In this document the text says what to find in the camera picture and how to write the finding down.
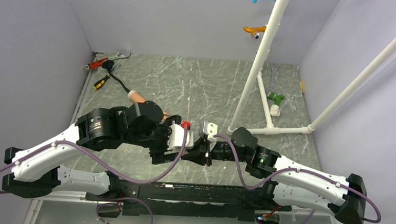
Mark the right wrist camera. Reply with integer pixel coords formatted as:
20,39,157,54
199,121,218,142

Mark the red handled adjustable wrench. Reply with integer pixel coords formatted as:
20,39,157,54
83,52,131,70

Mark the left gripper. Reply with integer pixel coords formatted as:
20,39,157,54
123,112,183,166

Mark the silver spanner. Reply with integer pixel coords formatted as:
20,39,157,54
268,64,279,92

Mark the yellow black screwdriver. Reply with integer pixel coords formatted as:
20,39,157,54
93,64,121,90

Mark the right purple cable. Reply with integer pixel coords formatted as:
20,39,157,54
207,133,387,224

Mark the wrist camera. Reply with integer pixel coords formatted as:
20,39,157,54
167,121,194,152
199,121,218,142

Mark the black hand stand cable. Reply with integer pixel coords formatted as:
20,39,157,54
99,59,133,94

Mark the white pvc pipe frame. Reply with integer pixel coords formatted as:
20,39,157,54
227,0,396,135

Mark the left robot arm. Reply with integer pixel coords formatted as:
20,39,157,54
2,101,173,201

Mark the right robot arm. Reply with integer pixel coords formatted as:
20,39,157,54
168,123,367,224

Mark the mannequin practice hand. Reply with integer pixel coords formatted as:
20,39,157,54
126,90,172,117

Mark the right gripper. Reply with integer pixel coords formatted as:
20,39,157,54
181,136,249,169

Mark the orange faucet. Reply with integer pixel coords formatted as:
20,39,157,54
243,25,267,40

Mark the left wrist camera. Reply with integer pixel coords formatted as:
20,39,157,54
167,121,194,152

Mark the green faucet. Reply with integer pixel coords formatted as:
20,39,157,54
266,90,285,106

